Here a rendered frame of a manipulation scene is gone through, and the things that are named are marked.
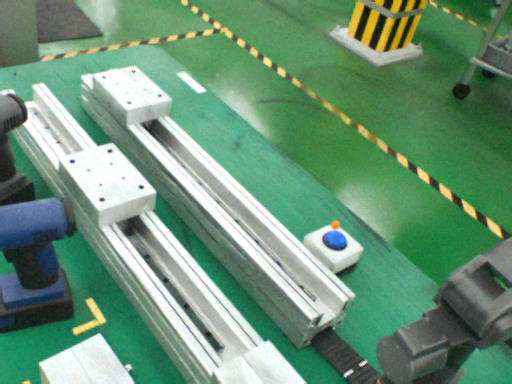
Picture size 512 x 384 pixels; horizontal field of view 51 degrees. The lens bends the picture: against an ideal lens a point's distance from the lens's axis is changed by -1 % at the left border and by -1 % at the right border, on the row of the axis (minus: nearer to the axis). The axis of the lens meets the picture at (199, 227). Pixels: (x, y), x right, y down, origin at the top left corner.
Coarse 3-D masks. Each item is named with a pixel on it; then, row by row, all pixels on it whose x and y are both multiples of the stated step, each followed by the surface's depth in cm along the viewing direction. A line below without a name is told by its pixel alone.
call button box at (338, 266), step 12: (324, 228) 101; (312, 240) 98; (348, 240) 99; (312, 252) 98; (324, 252) 96; (336, 252) 97; (348, 252) 97; (360, 252) 98; (324, 264) 97; (336, 264) 95; (348, 264) 99; (336, 276) 99
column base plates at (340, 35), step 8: (336, 32) 377; (344, 32) 379; (336, 40) 376; (344, 40) 373; (352, 40) 371; (352, 48) 367; (360, 48) 364; (368, 48) 364; (408, 48) 373; (416, 48) 375; (360, 56) 363; (368, 56) 360; (376, 56) 356; (384, 56) 358; (392, 56) 360; (400, 56) 365; (408, 56) 370; (416, 56) 373; (376, 64) 355; (384, 64) 357
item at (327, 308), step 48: (96, 96) 122; (144, 144) 109; (192, 144) 111; (192, 192) 100; (240, 192) 102; (240, 240) 92; (288, 240) 94; (288, 288) 85; (336, 288) 87; (288, 336) 88
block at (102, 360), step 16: (96, 336) 73; (64, 352) 71; (80, 352) 71; (96, 352) 71; (112, 352) 72; (48, 368) 69; (64, 368) 69; (80, 368) 69; (96, 368) 70; (112, 368) 70; (128, 368) 75
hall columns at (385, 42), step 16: (368, 0) 354; (384, 0) 345; (400, 0) 337; (416, 0) 346; (352, 16) 369; (368, 16) 358; (384, 16) 348; (400, 16) 347; (416, 16) 358; (352, 32) 373; (368, 32) 362; (384, 32) 352; (400, 32) 359; (384, 48) 360; (400, 48) 371
